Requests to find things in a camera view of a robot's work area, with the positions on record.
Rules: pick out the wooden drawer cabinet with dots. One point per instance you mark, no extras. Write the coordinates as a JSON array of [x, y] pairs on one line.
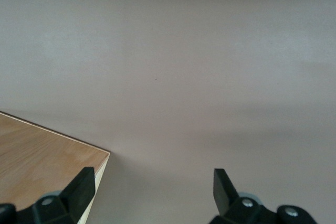
[[39, 153]]

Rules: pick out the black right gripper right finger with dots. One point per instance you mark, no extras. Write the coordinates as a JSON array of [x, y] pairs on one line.
[[223, 190]]

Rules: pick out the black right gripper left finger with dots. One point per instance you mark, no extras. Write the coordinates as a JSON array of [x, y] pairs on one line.
[[78, 190]]

